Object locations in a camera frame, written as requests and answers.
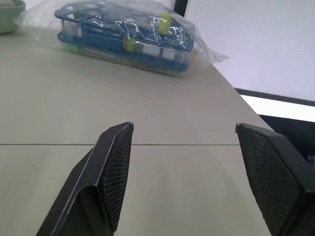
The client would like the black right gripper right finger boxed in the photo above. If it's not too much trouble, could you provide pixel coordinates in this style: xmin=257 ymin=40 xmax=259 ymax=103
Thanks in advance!
xmin=235 ymin=122 xmax=315 ymax=236

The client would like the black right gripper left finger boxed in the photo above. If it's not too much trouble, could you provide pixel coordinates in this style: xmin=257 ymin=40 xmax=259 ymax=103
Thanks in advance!
xmin=35 ymin=121 xmax=135 ymax=236

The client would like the clear plastic bag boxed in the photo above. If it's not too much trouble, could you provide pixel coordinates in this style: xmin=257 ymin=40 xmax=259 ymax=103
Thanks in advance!
xmin=14 ymin=0 xmax=231 ymax=78

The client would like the blue test tube rack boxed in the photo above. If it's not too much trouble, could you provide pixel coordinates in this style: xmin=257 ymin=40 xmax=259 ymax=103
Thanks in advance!
xmin=54 ymin=0 xmax=195 ymax=73

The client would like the light green bowl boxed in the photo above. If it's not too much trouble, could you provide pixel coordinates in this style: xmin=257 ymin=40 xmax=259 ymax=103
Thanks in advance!
xmin=0 ymin=0 xmax=27 ymax=35

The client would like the black vertical post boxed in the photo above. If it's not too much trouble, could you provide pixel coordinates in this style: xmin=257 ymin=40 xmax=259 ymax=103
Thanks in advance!
xmin=174 ymin=0 xmax=189 ymax=17

